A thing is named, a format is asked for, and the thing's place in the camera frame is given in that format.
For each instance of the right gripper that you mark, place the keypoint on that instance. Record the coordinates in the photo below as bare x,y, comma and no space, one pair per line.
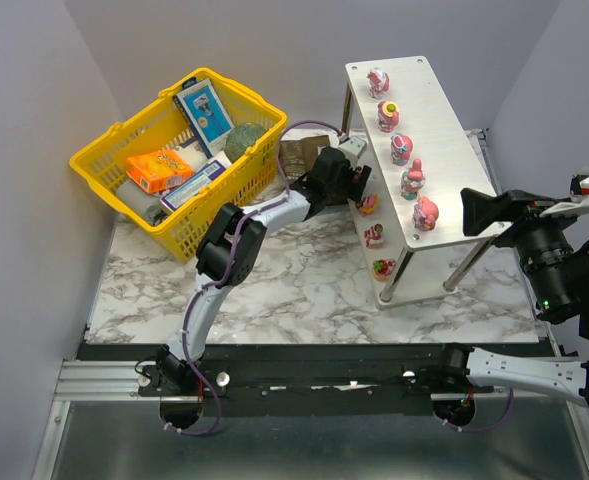
510,215

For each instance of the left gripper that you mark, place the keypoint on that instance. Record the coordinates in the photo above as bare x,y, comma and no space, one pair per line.
352,177

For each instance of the pink toy orange plate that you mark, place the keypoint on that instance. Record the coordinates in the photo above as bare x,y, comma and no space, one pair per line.
368,205

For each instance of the red strawberry cake toy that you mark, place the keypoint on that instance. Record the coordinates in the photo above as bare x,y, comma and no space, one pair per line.
374,236

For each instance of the pink mushroom toy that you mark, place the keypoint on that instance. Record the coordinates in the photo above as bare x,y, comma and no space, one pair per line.
413,180

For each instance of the pink toy blue bow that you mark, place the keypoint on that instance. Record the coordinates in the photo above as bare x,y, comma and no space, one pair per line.
401,147

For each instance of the pink toy yellow top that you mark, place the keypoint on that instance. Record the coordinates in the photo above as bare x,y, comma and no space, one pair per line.
388,116

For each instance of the pink bear strawberry toy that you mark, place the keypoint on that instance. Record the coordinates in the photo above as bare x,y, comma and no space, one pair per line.
382,269

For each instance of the pink white bunny toy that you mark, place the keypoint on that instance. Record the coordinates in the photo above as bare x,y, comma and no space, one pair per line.
379,82

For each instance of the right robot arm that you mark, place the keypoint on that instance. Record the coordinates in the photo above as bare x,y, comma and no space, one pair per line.
559,278

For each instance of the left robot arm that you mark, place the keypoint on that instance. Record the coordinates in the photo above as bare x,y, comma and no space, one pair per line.
230,247

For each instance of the white metal shelf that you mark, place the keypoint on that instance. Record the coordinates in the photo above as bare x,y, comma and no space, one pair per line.
411,221

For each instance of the brown snack bag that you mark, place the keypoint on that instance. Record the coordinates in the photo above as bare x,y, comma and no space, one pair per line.
299,155

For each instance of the green round melon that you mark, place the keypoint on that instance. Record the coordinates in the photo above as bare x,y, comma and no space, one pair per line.
240,138

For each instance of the white box in basket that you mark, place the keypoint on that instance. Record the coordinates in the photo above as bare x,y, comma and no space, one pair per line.
192,154

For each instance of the blue razor package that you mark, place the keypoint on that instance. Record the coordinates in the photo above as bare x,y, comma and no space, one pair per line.
208,119

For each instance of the purple white box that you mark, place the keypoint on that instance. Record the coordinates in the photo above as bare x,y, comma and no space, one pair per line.
180,195

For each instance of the orange snack box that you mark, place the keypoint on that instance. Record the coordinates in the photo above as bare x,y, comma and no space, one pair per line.
158,171

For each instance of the grey paper roll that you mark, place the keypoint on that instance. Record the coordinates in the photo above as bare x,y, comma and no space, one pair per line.
146,206

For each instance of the yellow plastic basket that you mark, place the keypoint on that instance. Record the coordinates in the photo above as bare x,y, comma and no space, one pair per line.
161,126

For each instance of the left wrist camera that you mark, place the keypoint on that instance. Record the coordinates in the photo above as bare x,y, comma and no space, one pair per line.
353,149

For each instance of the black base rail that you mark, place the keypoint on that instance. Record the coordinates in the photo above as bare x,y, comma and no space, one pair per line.
294,380

